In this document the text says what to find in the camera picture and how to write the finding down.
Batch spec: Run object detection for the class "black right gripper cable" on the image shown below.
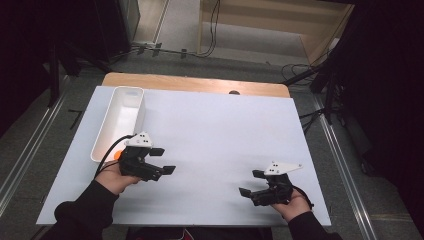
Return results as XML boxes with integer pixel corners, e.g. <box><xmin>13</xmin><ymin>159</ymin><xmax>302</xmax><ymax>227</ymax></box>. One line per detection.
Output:
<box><xmin>292</xmin><ymin>184</ymin><xmax>315</xmax><ymax>210</ymax></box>

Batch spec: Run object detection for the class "white plastic bin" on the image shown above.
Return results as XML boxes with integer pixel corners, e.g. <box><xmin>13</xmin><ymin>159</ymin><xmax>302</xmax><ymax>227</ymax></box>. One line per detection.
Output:
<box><xmin>90</xmin><ymin>85</ymin><xmax>147</xmax><ymax>164</ymax></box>

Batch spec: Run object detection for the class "wooden shelf unit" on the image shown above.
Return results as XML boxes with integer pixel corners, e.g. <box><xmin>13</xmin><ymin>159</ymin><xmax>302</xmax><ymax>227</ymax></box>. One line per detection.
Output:
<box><xmin>197</xmin><ymin>0</ymin><xmax>355</xmax><ymax>67</ymax></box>

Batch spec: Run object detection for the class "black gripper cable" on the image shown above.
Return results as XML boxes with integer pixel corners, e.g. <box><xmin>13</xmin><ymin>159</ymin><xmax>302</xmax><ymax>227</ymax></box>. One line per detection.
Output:
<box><xmin>93</xmin><ymin>133</ymin><xmax>138</xmax><ymax>178</ymax></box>
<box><xmin>292</xmin><ymin>184</ymin><xmax>315</xmax><ymax>210</ymax></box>

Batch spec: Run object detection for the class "dark cabinet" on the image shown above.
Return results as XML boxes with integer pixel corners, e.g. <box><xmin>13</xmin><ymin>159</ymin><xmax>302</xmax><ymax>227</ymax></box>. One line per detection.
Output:
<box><xmin>93</xmin><ymin>0</ymin><xmax>141</xmax><ymax>63</ymax></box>

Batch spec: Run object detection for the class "black stand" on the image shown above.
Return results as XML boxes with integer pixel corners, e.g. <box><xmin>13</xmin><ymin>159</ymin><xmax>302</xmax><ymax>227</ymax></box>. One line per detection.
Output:
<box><xmin>282</xmin><ymin>61</ymin><xmax>346</xmax><ymax>126</ymax></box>
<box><xmin>45</xmin><ymin>41</ymin><xmax>114</xmax><ymax>108</ymax></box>

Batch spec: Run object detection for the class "person's right hand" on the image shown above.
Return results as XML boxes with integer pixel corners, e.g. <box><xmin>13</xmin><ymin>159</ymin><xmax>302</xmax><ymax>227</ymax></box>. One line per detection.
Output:
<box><xmin>270</xmin><ymin>187</ymin><xmax>313</xmax><ymax>223</ymax></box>

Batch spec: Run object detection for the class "black floor cable with plugs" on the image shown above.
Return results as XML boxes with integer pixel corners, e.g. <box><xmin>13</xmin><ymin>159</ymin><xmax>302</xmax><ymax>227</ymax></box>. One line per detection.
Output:
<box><xmin>111</xmin><ymin>41</ymin><xmax>201</xmax><ymax>64</ymax></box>

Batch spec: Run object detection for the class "wooden table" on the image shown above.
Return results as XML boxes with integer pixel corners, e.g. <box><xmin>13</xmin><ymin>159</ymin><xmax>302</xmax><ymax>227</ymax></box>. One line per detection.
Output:
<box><xmin>100</xmin><ymin>71</ymin><xmax>292</xmax><ymax>99</ymax></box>

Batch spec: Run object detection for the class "black hanging cable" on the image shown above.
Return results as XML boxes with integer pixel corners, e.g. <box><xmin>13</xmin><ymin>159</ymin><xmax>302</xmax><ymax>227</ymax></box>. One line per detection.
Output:
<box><xmin>199</xmin><ymin>0</ymin><xmax>222</xmax><ymax>58</ymax></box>

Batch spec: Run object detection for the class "black coiled floor cable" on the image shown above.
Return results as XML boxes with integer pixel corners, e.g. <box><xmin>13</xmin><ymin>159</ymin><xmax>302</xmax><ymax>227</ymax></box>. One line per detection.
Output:
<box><xmin>280</xmin><ymin>62</ymin><xmax>316</xmax><ymax>86</ymax></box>

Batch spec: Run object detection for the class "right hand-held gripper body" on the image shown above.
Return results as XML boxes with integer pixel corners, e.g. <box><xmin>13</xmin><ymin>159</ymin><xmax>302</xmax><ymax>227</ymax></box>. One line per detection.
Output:
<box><xmin>251</xmin><ymin>160</ymin><xmax>304</xmax><ymax>207</ymax></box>

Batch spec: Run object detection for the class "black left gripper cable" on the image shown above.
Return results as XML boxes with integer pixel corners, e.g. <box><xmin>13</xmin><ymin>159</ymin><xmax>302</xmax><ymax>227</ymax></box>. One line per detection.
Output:
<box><xmin>93</xmin><ymin>133</ymin><xmax>138</xmax><ymax>178</ymax></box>

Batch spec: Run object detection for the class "metal floor rail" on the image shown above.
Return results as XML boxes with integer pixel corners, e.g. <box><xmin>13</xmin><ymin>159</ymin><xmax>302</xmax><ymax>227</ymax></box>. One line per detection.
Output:
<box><xmin>312</xmin><ymin>95</ymin><xmax>379</xmax><ymax>240</ymax></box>
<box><xmin>0</xmin><ymin>75</ymin><xmax>69</xmax><ymax>216</ymax></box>

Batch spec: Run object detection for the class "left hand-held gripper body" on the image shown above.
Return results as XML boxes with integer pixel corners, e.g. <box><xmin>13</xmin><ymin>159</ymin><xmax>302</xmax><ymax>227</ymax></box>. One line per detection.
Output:
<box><xmin>118</xmin><ymin>131</ymin><xmax>164</xmax><ymax>183</ymax></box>

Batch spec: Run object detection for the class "white board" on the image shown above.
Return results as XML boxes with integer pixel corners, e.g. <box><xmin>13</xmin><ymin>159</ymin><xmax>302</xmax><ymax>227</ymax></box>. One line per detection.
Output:
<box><xmin>35</xmin><ymin>85</ymin><xmax>332</xmax><ymax>228</ymax></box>

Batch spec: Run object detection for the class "person's left hand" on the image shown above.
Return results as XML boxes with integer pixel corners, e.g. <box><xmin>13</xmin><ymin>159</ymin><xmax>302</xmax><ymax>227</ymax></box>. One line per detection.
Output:
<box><xmin>94</xmin><ymin>160</ymin><xmax>142</xmax><ymax>196</ymax></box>

